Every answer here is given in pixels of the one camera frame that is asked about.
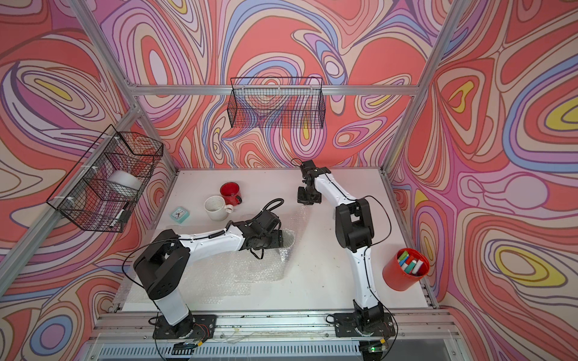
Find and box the clear bubble wrap sheet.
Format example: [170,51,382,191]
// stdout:
[133,230,244,305]
[191,207,310,284]

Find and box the red cup of markers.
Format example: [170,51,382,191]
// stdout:
[382,248,430,292]

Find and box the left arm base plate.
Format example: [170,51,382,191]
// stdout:
[149,314,217,341]

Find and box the black wire basket wall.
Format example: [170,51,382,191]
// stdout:
[227,75,326,130]
[46,126,164,233]

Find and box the clear bubble wrap sheet lower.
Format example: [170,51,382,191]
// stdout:
[133,230,244,305]

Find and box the small teal alarm clock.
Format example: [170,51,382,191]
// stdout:
[170,206,190,224]

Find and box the white tape roll in basket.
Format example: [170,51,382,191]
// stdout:
[108,170,142,195]

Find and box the clear bubble wrap sheet top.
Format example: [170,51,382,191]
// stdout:
[191,207,310,284]

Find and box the lavender ceramic mug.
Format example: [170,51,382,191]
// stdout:
[281,229,296,249]

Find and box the black wire basket back wall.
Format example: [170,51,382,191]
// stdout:
[227,75,326,130]

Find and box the aluminium front rail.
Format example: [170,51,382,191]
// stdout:
[89,308,462,343]

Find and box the red ceramic mug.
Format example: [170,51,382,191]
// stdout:
[220,182,243,206]

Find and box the white ceramic mug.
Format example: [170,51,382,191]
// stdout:
[203,196,234,222]

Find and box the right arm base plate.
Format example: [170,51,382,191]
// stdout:
[326,312,396,339]

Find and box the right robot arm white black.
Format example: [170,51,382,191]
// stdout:
[297,160,385,333]

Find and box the black wire basket left wall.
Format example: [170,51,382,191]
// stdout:
[46,126,164,233]

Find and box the marker in wire basket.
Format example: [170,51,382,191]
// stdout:
[110,208,130,228]

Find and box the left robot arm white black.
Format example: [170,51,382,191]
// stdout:
[132,198,284,338]

